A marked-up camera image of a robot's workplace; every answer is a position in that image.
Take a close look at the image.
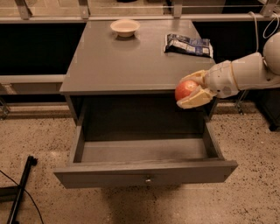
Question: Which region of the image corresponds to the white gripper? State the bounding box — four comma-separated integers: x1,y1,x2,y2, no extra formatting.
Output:
176,60,239,109

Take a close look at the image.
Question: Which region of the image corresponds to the red apple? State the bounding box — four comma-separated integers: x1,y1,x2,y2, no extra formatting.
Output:
175,80,198,101

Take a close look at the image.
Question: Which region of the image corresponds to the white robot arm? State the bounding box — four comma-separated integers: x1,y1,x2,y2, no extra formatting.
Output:
175,32,280,109

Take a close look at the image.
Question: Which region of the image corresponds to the grey open top drawer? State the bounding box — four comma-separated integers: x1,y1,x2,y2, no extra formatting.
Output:
53,93,239,190

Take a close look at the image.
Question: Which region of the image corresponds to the blue chip bag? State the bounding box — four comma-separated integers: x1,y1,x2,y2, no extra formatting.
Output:
164,33,214,58

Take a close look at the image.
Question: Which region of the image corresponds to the grey cabinet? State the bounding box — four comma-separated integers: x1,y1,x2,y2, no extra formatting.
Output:
60,19,215,119

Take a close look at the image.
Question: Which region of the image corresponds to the white paper bowl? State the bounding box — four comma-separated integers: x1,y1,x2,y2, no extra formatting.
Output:
110,19,140,38

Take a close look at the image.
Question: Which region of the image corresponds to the black metal stand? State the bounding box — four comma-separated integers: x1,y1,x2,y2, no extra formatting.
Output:
0,156,38,224

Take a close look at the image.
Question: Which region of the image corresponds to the metal railing frame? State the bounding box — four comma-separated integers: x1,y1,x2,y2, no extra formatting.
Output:
0,0,280,121

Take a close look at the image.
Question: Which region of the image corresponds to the black floor cable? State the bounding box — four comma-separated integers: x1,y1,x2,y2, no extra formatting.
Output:
0,170,45,224

